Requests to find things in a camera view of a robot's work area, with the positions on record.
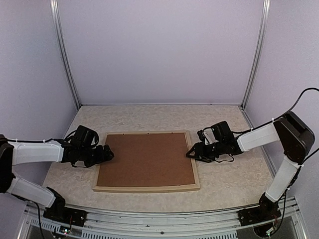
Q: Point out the brown hardboard backing panel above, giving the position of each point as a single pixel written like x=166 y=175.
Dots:
x=147 y=159

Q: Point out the aluminium enclosure post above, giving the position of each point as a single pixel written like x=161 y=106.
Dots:
x=62 y=48
x=258 y=53

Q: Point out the light wooden picture frame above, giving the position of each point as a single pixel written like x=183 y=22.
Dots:
x=147 y=188

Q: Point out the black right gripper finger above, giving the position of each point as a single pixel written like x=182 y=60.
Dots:
x=195 y=151
x=204 y=159

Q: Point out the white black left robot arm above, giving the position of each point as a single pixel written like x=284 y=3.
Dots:
x=15 y=153

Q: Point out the aluminium enclosure post right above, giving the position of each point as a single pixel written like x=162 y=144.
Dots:
x=258 y=53

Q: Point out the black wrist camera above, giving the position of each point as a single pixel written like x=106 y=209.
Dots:
x=83 y=134
x=221 y=132

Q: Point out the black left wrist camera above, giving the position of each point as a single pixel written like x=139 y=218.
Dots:
x=83 y=134

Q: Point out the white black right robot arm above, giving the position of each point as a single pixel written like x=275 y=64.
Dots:
x=294 y=141

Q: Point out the aluminium enclosure post left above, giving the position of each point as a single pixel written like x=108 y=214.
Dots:
x=62 y=48

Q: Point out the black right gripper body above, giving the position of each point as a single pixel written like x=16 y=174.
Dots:
x=215 y=151

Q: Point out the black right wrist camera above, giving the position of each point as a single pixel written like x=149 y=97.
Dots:
x=221 y=132

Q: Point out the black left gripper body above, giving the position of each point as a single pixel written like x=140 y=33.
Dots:
x=90 y=158

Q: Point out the aluminium front rail base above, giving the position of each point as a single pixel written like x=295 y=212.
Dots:
x=110 y=224

